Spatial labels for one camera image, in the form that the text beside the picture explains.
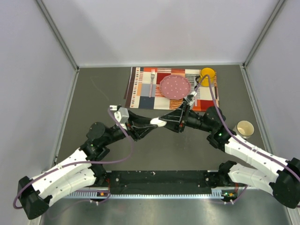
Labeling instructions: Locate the grey slotted cable duct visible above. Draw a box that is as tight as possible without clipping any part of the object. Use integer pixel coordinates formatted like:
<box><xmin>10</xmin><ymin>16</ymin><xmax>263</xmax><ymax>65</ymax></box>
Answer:
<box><xmin>66</xmin><ymin>189</ymin><xmax>238</xmax><ymax>200</ymax></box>

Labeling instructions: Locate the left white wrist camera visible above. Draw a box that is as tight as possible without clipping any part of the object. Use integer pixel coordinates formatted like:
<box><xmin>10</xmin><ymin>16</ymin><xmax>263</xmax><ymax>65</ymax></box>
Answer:
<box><xmin>108</xmin><ymin>105</ymin><xmax>129</xmax><ymax>124</ymax></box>

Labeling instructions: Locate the patchwork colourful placemat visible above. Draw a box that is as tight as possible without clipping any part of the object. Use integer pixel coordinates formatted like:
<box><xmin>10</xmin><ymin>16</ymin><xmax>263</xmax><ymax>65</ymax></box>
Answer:
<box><xmin>125</xmin><ymin>67</ymin><xmax>219</xmax><ymax>112</ymax></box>

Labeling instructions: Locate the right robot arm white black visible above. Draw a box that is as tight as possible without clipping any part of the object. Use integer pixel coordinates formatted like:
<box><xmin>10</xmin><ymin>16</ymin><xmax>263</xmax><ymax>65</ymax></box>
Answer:
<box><xmin>159</xmin><ymin>103</ymin><xmax>300</xmax><ymax>209</ymax></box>

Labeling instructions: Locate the beige ceramic mug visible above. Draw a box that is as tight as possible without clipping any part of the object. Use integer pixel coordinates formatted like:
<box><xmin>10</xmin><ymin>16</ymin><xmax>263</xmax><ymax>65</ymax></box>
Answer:
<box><xmin>233</xmin><ymin>120</ymin><xmax>255</xmax><ymax>140</ymax></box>

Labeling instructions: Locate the yellow mug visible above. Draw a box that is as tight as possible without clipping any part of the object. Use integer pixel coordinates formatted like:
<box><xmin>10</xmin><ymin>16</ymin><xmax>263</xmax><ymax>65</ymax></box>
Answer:
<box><xmin>195</xmin><ymin>67</ymin><xmax>216</xmax><ymax>87</ymax></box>

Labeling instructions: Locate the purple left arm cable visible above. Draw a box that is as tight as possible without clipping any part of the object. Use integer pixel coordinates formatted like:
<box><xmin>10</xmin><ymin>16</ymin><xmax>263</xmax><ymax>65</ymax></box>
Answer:
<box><xmin>13</xmin><ymin>106</ymin><xmax>135</xmax><ymax>220</ymax></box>

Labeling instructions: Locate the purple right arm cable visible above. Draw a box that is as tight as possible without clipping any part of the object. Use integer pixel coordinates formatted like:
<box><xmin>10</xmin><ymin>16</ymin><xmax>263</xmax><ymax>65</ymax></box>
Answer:
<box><xmin>193</xmin><ymin>74</ymin><xmax>300</xmax><ymax>204</ymax></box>

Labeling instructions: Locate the pink dotted plate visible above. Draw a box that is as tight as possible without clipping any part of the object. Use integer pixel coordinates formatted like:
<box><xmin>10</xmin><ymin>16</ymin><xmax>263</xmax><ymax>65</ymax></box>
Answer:
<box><xmin>160</xmin><ymin>75</ymin><xmax>191</xmax><ymax>100</ymax></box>

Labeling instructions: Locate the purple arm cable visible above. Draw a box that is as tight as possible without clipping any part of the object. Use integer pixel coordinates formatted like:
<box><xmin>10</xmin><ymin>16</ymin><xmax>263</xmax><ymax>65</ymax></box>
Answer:
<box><xmin>13</xmin><ymin>106</ymin><xmax>135</xmax><ymax>220</ymax></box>
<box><xmin>193</xmin><ymin>74</ymin><xmax>300</xmax><ymax>204</ymax></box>

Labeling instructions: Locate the pink handled fork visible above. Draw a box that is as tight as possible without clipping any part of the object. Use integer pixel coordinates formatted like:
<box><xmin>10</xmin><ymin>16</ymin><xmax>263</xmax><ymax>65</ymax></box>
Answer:
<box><xmin>149</xmin><ymin>69</ymin><xmax>155</xmax><ymax>97</ymax></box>

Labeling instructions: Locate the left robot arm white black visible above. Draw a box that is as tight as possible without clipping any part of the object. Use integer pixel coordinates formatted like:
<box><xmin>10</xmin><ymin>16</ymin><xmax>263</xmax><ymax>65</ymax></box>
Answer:
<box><xmin>13</xmin><ymin>107</ymin><xmax>166</xmax><ymax>220</ymax></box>

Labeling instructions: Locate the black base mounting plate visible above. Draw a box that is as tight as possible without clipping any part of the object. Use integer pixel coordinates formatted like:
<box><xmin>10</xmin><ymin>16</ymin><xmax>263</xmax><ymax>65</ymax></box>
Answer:
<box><xmin>90</xmin><ymin>170</ymin><xmax>236</xmax><ymax>194</ymax></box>

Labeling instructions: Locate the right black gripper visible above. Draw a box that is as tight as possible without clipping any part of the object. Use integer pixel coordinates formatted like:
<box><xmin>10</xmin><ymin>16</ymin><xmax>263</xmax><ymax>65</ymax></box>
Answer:
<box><xmin>159</xmin><ymin>102</ymin><xmax>214</xmax><ymax>133</ymax></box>

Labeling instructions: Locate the white earbud case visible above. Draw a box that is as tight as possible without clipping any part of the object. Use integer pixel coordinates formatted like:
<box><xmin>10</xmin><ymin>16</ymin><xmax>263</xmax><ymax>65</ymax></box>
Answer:
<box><xmin>150</xmin><ymin>117</ymin><xmax>167</xmax><ymax>127</ymax></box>

